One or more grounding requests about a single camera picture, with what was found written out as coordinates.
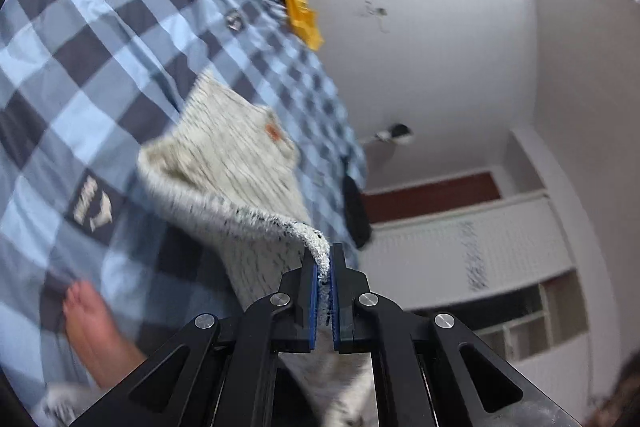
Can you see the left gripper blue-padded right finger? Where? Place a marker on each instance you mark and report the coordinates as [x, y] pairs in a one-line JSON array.
[[430, 371]]

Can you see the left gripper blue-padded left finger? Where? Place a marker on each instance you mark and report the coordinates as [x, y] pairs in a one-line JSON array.
[[224, 372]]

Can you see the cream plaid tweed shirt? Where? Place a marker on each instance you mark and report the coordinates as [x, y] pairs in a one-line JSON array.
[[225, 175]]

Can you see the white louvered wardrobe door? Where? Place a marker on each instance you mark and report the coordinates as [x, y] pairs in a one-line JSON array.
[[505, 269]]

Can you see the black garment on bed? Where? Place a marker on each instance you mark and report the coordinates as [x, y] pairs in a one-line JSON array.
[[355, 214]]

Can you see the dark red door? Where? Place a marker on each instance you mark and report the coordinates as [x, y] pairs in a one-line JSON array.
[[428, 199]]

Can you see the blue checkered bed sheet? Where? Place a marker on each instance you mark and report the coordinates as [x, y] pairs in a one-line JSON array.
[[84, 83]]

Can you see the yellow cloth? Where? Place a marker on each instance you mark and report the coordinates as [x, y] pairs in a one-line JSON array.
[[303, 22]]

